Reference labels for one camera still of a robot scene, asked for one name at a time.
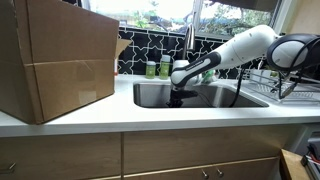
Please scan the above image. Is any brushed steel faucet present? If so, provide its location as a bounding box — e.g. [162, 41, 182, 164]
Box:
[180, 23, 197, 63]

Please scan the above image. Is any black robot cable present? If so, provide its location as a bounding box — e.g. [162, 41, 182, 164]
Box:
[228, 34, 320, 109]

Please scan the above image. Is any wooden kitchen cabinet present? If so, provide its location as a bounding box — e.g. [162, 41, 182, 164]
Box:
[0, 123, 303, 180]

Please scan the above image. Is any stainless steel sink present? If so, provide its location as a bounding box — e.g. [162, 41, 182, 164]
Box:
[133, 82, 270, 110]

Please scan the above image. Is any short green soap bottle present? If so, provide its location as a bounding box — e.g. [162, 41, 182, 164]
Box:
[145, 60, 157, 80]

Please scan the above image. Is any brown cardboard box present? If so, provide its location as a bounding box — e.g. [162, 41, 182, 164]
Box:
[0, 0, 133, 125]

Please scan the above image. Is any kitchen window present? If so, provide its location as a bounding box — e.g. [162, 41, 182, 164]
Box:
[81, 0, 282, 38]

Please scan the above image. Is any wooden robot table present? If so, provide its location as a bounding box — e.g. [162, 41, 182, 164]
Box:
[279, 149, 313, 180]

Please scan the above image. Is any tall green soap bottle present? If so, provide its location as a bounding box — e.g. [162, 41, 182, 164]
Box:
[159, 54, 172, 80]

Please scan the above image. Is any green sponge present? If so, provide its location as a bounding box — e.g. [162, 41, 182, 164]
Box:
[201, 69, 217, 84]

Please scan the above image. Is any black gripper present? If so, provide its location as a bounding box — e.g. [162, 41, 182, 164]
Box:
[165, 86, 199, 109]

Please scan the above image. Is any metal wire dish rack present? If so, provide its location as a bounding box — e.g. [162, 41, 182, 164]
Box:
[234, 68, 320, 105]

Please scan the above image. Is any metal drawer handle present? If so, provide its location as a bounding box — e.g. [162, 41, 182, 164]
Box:
[0, 162, 17, 175]

